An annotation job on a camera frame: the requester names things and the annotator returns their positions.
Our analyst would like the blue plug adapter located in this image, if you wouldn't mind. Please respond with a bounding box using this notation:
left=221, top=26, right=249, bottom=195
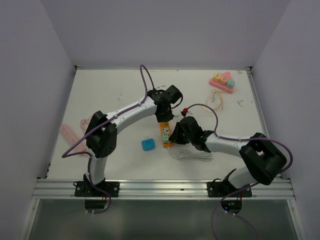
left=141, top=138, right=156, bottom=152

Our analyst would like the pink power strip cord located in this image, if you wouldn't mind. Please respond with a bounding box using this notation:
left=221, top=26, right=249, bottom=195
left=79, top=118, right=91, bottom=133

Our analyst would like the pink power strip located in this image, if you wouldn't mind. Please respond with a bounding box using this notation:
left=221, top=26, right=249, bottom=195
left=209, top=79, right=234, bottom=94
left=59, top=123, right=88, bottom=153

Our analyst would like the green USB charger plug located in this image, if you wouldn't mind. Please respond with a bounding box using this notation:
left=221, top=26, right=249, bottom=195
left=162, top=133, right=169, bottom=142

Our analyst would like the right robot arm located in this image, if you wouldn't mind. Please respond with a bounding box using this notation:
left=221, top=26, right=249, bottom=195
left=169, top=116, right=287, bottom=197

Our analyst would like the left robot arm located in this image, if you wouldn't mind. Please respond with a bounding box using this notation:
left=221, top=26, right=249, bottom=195
left=85, top=85, right=183, bottom=197

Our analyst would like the yellow cube plug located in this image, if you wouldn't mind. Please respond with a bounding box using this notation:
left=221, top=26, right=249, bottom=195
left=213, top=73, right=221, bottom=83

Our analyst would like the teal round plug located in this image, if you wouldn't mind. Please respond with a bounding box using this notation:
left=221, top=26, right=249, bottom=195
left=226, top=79, right=235, bottom=89

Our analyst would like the pink triangular plug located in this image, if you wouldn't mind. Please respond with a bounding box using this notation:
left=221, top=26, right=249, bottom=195
left=221, top=71, right=233, bottom=80

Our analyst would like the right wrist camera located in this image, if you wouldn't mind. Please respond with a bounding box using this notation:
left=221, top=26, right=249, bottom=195
left=180, top=108, right=189, bottom=118

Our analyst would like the white charger cable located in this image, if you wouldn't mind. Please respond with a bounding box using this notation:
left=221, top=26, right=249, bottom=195
left=167, top=147, right=214, bottom=162

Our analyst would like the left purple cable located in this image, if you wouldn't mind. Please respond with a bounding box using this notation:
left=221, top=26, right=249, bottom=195
left=61, top=64, right=166, bottom=159

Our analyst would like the yellow thin cable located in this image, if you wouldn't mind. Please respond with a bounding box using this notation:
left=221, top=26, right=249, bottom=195
left=199, top=89, right=225, bottom=113

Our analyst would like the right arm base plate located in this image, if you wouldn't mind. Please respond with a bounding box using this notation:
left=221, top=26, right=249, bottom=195
left=206, top=178, right=253, bottom=198

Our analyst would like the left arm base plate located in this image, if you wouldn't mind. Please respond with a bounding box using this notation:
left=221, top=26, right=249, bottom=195
left=73, top=181, right=120, bottom=198

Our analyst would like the aluminium front rail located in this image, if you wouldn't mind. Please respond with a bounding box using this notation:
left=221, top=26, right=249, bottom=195
left=32, top=178, right=295, bottom=200

